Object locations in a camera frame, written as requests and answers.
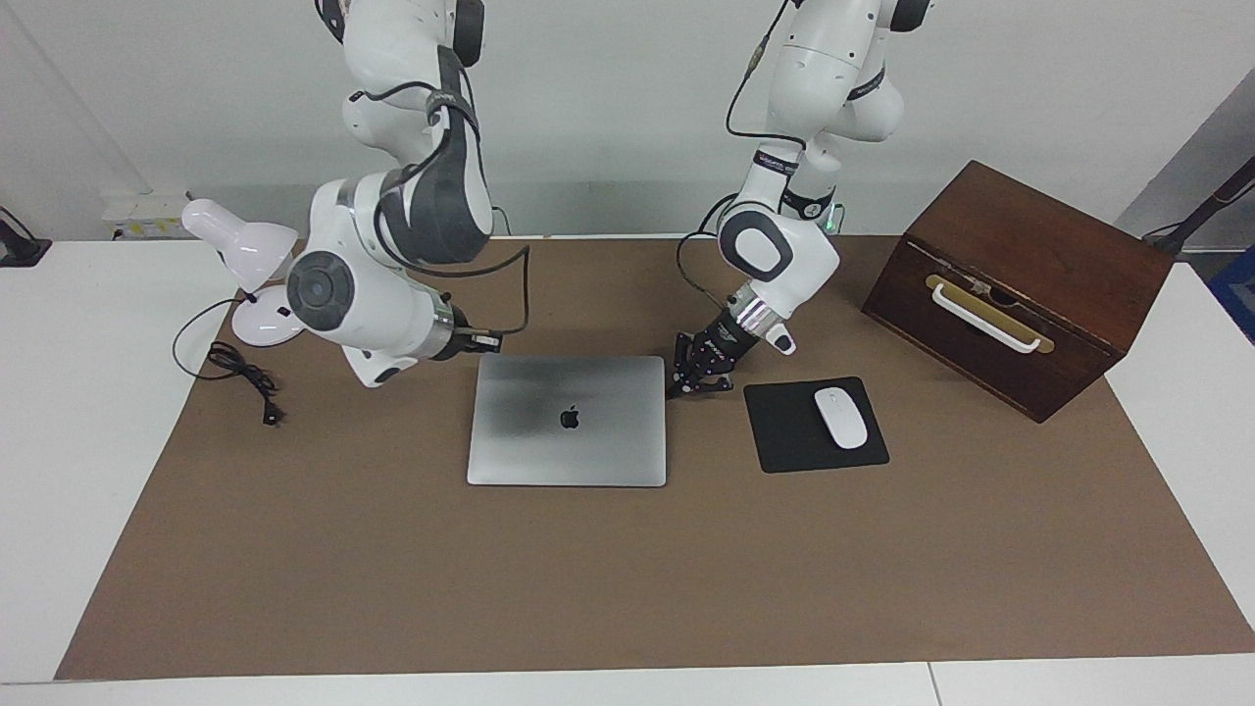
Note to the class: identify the white computer mouse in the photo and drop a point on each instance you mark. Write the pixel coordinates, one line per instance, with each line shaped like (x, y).
(841, 419)

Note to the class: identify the white desk lamp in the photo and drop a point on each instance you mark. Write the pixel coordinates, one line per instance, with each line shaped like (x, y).
(245, 245)

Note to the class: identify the brown table mat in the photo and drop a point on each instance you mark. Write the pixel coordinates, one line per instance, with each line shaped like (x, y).
(588, 588)

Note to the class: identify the silver grey laptop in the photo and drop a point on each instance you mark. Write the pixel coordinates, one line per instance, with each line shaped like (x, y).
(588, 451)

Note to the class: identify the black clamp mount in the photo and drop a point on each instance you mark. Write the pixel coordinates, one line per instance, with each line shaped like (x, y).
(20, 250)

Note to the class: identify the blue crate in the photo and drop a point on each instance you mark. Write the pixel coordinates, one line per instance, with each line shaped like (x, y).
(1240, 289)

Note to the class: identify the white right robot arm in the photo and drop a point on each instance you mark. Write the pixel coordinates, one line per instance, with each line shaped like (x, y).
(392, 304)

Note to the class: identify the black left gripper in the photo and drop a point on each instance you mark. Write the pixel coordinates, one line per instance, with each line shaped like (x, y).
(721, 343)

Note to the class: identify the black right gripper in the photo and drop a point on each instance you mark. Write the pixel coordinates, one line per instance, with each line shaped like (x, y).
(461, 343)

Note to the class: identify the black stand pole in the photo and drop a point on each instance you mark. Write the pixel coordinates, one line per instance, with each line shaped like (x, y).
(1206, 211)

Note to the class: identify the black mouse pad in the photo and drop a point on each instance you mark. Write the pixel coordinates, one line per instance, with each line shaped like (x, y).
(784, 431)

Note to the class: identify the dark brown wooden box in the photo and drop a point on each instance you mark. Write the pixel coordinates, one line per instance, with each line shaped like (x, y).
(1069, 363)

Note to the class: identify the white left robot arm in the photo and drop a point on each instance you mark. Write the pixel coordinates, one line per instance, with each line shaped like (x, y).
(784, 250)

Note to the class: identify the white power strip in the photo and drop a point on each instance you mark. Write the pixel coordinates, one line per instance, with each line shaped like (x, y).
(147, 221)

